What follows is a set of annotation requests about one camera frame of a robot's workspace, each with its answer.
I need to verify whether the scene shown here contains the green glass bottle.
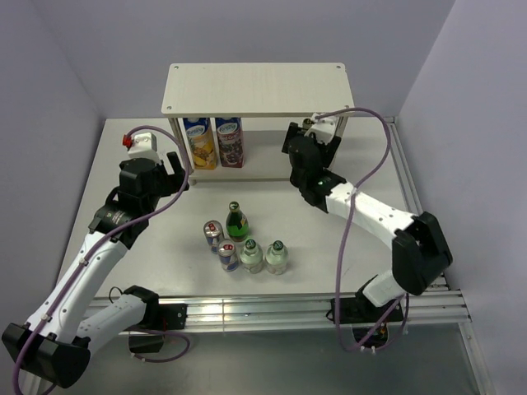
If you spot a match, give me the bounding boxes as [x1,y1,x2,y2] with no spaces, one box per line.
[226,201,249,242]
[302,118,314,129]

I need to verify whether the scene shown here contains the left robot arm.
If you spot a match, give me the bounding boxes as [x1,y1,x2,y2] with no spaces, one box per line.
[2,152,189,393]

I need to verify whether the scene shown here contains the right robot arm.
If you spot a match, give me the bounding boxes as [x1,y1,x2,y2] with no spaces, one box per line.
[282,119,453,321]

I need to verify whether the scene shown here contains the white two-tier shelf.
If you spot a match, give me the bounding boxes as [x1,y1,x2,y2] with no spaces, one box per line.
[161,63,354,184]

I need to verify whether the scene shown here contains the pineapple juice carton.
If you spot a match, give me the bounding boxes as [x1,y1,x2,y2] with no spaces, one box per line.
[183,118,217,170]

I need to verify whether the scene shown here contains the red grape juice carton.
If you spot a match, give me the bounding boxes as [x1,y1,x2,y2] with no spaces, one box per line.
[215,118,245,168]

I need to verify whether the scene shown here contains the silver blue energy can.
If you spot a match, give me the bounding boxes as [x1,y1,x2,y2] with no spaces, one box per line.
[217,239,239,272]
[203,220,224,254]

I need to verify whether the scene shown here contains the clear bottle green cap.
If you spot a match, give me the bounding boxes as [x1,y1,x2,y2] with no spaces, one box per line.
[265,240,288,275]
[240,239,264,274]

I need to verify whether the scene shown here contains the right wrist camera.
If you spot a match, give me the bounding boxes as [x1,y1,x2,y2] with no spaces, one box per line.
[306,113,338,145]

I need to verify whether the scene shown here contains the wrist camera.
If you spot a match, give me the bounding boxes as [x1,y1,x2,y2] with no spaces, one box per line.
[122,132,161,164]
[306,113,338,145]

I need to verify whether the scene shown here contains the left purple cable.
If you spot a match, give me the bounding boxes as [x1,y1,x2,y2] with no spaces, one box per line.
[9,126,191,395]

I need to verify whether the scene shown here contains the purple cable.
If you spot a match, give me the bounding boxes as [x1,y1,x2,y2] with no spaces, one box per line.
[9,126,191,395]
[315,107,411,354]

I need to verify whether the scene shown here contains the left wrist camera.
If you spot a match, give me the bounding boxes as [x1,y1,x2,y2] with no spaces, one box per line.
[122,132,161,164]

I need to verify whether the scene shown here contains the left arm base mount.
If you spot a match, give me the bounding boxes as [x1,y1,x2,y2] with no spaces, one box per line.
[128,303,188,356]

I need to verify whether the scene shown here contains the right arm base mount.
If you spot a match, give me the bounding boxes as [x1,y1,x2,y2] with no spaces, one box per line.
[340,297,403,347]

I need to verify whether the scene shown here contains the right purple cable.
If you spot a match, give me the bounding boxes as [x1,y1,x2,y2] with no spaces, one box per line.
[315,107,411,354]

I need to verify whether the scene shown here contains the aluminium rail frame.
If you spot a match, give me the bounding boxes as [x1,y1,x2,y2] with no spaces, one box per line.
[88,116,495,395]

